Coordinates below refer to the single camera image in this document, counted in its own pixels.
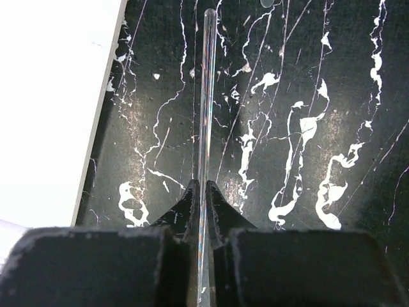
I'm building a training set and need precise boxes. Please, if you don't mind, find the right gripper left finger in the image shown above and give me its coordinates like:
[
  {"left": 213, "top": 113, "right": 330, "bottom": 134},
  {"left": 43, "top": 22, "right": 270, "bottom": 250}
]
[{"left": 1, "top": 180, "right": 200, "bottom": 306}]

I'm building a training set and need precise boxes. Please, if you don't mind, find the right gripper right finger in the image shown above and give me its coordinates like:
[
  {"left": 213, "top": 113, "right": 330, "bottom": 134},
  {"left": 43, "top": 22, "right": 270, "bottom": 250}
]
[{"left": 206, "top": 181, "right": 408, "bottom": 306}]

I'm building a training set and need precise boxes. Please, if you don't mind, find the thin glass rod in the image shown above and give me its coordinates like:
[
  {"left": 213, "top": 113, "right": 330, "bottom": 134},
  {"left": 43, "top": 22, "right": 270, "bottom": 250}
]
[{"left": 197, "top": 8, "right": 217, "bottom": 306}]

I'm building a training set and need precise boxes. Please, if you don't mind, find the white rectangular lid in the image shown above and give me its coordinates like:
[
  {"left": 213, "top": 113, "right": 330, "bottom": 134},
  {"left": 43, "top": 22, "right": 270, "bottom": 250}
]
[{"left": 1, "top": 1, "right": 126, "bottom": 227}]

